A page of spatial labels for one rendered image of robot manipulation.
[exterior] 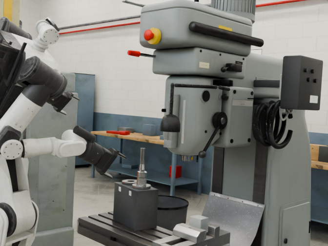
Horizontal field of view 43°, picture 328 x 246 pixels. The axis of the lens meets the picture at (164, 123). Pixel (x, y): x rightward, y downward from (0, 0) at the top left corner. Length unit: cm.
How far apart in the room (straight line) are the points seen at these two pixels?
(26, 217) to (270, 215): 107
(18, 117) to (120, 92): 715
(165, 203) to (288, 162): 217
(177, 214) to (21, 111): 232
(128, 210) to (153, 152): 595
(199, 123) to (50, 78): 58
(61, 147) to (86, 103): 741
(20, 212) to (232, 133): 92
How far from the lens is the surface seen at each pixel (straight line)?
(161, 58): 170
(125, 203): 206
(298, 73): 171
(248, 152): 202
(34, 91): 158
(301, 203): 223
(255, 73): 192
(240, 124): 182
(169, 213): 363
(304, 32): 627
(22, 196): 187
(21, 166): 190
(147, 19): 165
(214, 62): 166
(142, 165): 200
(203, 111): 165
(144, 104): 813
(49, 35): 173
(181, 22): 154
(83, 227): 219
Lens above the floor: 152
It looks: 3 degrees down
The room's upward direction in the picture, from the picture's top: 3 degrees clockwise
